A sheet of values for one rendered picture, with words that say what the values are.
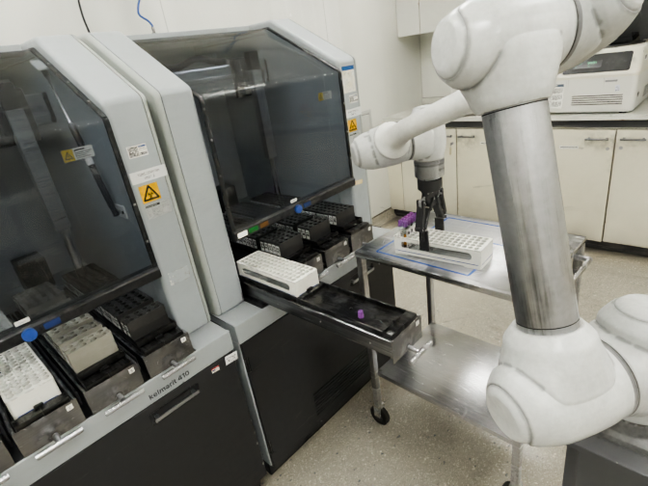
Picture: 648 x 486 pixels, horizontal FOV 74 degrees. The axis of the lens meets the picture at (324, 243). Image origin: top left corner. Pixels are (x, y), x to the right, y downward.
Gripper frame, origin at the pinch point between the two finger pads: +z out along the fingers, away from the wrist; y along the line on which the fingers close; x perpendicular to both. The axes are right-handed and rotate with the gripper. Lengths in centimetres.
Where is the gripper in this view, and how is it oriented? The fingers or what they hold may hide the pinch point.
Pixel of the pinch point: (432, 237)
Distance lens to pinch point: 143.2
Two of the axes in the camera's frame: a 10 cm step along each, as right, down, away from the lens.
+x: -7.6, -1.6, 6.3
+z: 1.4, 9.1, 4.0
